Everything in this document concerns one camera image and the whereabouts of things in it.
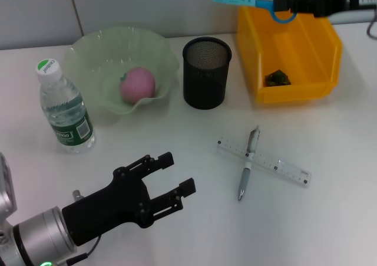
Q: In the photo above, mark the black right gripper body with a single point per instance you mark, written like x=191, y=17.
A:
x=338, y=0

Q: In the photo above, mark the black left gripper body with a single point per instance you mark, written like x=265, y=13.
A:
x=103, y=210

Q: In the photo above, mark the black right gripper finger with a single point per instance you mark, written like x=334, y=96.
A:
x=284, y=2

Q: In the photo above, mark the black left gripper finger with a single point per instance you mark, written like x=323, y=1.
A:
x=165, y=160
x=187, y=187

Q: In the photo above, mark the green plastic wrapper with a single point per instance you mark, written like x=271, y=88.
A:
x=277, y=78

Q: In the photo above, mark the pink toy peach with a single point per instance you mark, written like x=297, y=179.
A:
x=138, y=84

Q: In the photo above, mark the transparent plastic ruler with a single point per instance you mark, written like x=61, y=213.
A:
x=288, y=168

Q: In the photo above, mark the clear green-label water bottle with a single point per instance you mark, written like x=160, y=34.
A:
x=67, y=112

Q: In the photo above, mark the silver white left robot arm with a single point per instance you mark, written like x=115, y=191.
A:
x=38, y=236

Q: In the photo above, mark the grey white ballpoint pen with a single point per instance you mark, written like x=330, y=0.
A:
x=245, y=177

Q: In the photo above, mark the black mesh pen holder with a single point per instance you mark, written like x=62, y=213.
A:
x=206, y=80

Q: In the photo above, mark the translucent green fruit plate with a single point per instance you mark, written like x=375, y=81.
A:
x=117, y=47

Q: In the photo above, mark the yellow plastic bin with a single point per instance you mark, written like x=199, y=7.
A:
x=294, y=47

